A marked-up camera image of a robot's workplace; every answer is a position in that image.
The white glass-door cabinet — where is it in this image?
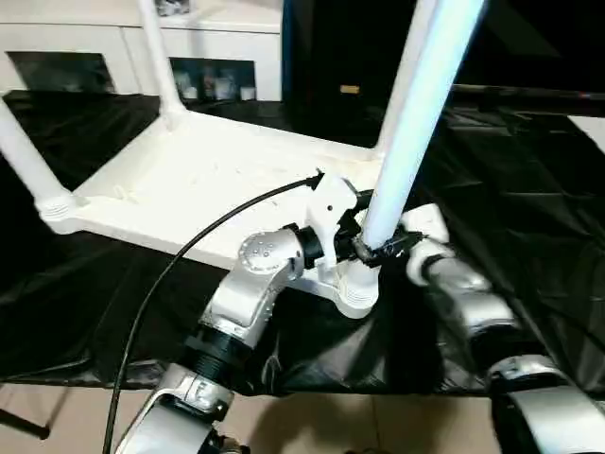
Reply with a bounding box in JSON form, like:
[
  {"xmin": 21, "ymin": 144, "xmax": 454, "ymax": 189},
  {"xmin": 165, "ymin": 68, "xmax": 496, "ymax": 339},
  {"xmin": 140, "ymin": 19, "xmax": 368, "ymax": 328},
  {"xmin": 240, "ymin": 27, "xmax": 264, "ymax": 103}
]
[{"xmin": 0, "ymin": 0, "xmax": 285, "ymax": 103}]

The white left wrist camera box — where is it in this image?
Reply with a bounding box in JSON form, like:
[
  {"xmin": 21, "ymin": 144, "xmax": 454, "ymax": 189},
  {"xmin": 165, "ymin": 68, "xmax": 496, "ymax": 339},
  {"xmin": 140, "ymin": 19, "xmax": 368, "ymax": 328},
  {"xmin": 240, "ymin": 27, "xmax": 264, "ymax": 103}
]
[{"xmin": 302, "ymin": 173, "xmax": 359, "ymax": 281}]

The black bundle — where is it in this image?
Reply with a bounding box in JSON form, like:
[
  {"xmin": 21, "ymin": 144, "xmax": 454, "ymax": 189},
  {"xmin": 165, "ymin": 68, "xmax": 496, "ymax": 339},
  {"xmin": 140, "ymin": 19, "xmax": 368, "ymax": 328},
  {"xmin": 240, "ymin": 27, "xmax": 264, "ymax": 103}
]
[{"xmin": 155, "ymin": 0, "xmax": 199, "ymax": 18}]

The black glossy mat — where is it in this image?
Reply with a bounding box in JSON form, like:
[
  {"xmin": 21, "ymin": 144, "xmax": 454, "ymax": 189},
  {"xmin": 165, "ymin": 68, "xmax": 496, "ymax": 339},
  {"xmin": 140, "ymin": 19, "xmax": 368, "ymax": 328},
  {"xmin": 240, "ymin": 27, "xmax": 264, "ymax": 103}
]
[{"xmin": 0, "ymin": 89, "xmax": 605, "ymax": 396}]

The black metal table frame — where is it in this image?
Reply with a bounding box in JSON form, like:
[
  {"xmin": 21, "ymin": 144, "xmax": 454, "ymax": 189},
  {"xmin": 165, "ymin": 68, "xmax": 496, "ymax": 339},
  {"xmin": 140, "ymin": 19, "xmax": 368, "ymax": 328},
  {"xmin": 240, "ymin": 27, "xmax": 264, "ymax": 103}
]
[{"xmin": 0, "ymin": 382, "xmax": 67, "ymax": 441}]

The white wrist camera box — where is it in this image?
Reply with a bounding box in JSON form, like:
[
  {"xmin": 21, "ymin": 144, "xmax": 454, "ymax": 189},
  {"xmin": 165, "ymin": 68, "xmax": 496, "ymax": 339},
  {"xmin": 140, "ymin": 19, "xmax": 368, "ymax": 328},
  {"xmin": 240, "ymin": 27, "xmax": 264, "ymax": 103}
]
[
  {"xmin": 302, "ymin": 173, "xmax": 359, "ymax": 281},
  {"xmin": 399, "ymin": 202, "xmax": 451, "ymax": 286}
]

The white plastic table leg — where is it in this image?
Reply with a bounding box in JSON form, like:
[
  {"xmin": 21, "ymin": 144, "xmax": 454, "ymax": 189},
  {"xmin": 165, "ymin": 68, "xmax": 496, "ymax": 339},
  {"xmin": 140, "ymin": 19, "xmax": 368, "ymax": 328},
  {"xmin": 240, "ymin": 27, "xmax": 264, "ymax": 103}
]
[
  {"xmin": 347, "ymin": 0, "xmax": 489, "ymax": 306},
  {"xmin": 375, "ymin": 0, "xmax": 443, "ymax": 157},
  {"xmin": 0, "ymin": 99, "xmax": 78, "ymax": 236},
  {"xmin": 136, "ymin": 0, "xmax": 186, "ymax": 122}
]

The black television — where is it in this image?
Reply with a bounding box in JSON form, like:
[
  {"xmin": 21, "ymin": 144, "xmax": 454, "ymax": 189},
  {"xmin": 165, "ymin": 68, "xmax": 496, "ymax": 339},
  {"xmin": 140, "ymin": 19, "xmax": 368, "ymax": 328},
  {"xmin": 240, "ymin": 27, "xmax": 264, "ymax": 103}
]
[{"xmin": 451, "ymin": 83, "xmax": 605, "ymax": 114}]

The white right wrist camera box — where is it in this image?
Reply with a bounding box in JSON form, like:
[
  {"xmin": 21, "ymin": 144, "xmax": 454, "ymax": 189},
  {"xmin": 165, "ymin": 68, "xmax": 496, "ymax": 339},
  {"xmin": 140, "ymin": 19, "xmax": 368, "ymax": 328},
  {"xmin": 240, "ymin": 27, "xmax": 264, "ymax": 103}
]
[{"xmin": 399, "ymin": 202, "xmax": 451, "ymax": 286}]

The white sideboard surface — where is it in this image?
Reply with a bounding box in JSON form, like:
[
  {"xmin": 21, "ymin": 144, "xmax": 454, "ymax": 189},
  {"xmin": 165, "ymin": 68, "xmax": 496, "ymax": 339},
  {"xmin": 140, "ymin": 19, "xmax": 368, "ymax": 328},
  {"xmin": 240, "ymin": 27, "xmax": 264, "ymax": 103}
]
[{"xmin": 566, "ymin": 115, "xmax": 605, "ymax": 155}]

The grey robot foot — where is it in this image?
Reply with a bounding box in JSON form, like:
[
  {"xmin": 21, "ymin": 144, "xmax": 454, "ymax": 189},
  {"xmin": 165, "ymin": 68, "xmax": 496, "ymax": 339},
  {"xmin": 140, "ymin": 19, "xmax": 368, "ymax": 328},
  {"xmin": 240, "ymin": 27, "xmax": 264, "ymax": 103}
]
[{"xmin": 215, "ymin": 432, "xmax": 251, "ymax": 454}]

